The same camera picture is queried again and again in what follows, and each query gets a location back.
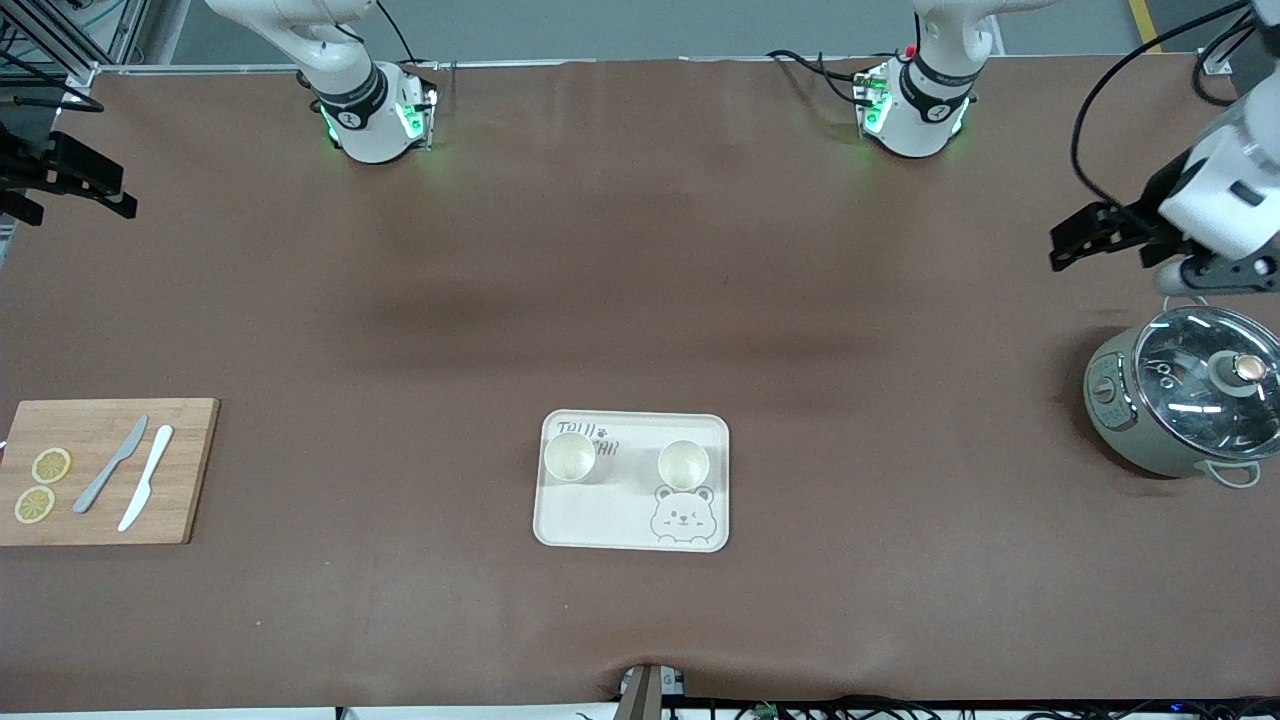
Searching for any cream tray with bear print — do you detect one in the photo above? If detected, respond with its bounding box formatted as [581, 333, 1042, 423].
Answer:
[533, 410, 731, 553]

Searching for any aluminium frame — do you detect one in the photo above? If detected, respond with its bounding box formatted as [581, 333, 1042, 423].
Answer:
[0, 0, 136, 91]

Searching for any black looped cable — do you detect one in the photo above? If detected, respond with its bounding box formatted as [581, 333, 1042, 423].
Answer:
[1193, 15, 1261, 108]

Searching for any white IKEA cup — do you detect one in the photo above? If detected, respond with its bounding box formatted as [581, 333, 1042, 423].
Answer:
[657, 439, 711, 491]
[543, 431, 597, 483]

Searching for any glass pot lid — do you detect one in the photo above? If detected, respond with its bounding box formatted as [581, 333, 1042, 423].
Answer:
[1133, 307, 1280, 461]

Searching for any grey-green cooking pot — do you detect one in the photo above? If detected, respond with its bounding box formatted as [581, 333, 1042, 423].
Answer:
[1083, 305, 1280, 489]

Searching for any grey plastic knife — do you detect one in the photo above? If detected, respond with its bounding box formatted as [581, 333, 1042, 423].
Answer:
[72, 414, 150, 515]

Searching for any black base cable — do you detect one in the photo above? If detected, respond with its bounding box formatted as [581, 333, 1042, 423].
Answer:
[767, 48, 871, 106]
[375, 0, 441, 69]

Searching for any wooden cutting board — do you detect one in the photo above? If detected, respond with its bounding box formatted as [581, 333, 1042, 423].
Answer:
[0, 398, 220, 547]

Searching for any brown table mat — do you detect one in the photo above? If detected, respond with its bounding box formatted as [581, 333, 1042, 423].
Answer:
[0, 55, 1280, 713]

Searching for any white plastic knife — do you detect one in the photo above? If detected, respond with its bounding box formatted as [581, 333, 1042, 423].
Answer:
[117, 424, 175, 533]

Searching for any grey metal post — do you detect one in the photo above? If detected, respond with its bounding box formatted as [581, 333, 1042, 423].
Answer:
[618, 663, 687, 720]

